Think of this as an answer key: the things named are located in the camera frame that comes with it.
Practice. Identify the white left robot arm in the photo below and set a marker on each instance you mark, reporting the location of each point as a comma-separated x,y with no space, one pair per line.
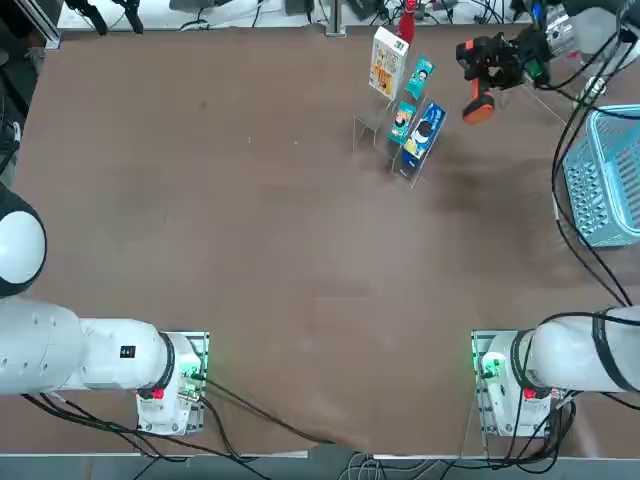
100,355

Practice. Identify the white table edge bracket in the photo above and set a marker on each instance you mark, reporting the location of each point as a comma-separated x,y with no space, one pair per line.
335,31

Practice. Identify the orange black barcode scanner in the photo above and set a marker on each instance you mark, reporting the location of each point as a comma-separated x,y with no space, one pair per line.
477,111

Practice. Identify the white yellow cookie box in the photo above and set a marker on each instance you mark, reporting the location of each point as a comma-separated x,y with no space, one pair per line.
387,65

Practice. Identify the clear acrylic tiered snack shelf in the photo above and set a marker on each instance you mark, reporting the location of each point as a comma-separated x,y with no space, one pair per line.
365,131

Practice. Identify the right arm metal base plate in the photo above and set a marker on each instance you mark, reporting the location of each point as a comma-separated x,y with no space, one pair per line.
477,340

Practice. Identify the aluminium frame rail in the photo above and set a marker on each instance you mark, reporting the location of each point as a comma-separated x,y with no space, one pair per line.
42,30

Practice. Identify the black stand leg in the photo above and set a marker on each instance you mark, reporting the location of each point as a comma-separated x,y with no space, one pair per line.
95,20
134,20

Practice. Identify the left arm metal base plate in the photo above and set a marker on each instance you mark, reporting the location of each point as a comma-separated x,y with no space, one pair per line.
204,340

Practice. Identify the blue Oreo cookie box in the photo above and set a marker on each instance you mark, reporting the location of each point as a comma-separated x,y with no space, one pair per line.
422,132

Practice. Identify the white bottle green lid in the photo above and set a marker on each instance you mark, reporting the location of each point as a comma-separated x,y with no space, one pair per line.
596,87

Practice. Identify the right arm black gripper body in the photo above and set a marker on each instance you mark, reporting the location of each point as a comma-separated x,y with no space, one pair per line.
525,50

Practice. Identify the red Coca-Cola bottle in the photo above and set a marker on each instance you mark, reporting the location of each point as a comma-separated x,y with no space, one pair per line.
407,25

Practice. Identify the clear acrylic tiered bottle shelf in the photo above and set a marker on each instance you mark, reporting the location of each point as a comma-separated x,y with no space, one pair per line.
550,110

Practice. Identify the light blue shopping basket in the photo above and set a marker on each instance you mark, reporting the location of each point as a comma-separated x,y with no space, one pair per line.
600,200

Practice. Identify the teal snack packet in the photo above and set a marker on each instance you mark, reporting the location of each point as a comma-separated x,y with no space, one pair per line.
402,122
420,75

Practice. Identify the grey metal post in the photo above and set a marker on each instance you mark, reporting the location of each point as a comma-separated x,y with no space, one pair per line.
334,12

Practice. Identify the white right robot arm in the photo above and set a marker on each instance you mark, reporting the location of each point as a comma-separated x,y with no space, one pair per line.
565,355

